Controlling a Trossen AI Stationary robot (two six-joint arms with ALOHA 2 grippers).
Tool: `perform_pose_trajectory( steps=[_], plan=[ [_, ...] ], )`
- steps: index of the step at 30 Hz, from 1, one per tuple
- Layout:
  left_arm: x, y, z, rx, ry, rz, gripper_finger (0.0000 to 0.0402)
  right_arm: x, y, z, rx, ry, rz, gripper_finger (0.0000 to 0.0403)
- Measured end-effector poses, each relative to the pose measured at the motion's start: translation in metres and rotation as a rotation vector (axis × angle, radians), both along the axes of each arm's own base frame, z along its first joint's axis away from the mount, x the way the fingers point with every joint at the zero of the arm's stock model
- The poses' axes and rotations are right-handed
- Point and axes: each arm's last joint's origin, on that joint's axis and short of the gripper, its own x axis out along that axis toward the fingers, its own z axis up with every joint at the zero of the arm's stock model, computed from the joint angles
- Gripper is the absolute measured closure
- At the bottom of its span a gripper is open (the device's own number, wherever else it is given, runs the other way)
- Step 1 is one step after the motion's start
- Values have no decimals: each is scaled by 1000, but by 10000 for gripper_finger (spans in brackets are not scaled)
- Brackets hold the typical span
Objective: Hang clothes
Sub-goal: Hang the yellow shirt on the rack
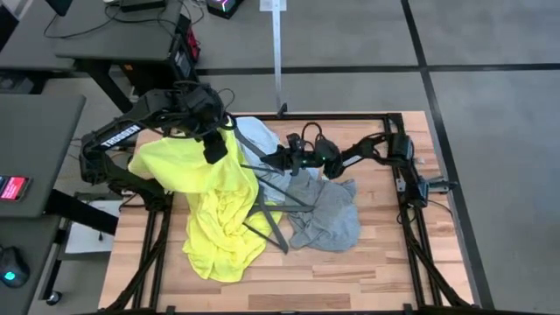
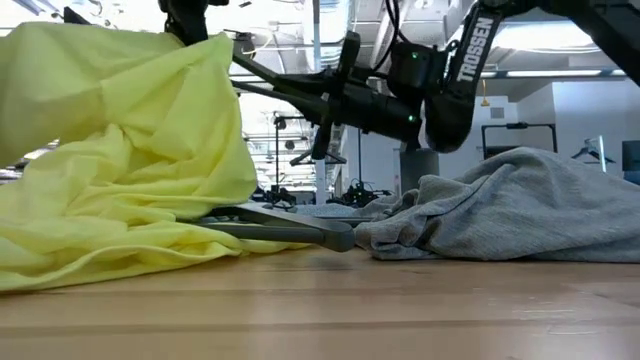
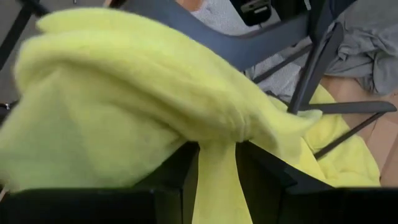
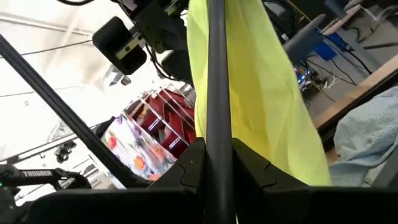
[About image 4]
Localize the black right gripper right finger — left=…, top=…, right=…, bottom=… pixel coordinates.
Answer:
left=231, top=137, right=312, bottom=191

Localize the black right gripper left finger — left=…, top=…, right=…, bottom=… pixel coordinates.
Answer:
left=148, top=136, right=208, bottom=191

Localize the neon yellow t-shirt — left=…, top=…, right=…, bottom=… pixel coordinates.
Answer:
left=186, top=0, right=332, bottom=187

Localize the light blue collared shirt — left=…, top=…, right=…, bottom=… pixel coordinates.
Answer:
left=329, top=85, right=398, bottom=187

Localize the red garment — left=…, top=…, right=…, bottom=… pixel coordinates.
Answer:
left=124, top=88, right=197, bottom=159

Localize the floral fabric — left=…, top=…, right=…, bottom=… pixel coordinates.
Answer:
left=101, top=113, right=178, bottom=182

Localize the black device with lights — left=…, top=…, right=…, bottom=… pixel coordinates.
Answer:
left=294, top=67, right=312, bottom=91

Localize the blue box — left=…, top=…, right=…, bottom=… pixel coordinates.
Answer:
left=313, top=30, right=346, bottom=62

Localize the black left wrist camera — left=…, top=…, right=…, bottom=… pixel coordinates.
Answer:
left=92, top=16, right=147, bottom=75

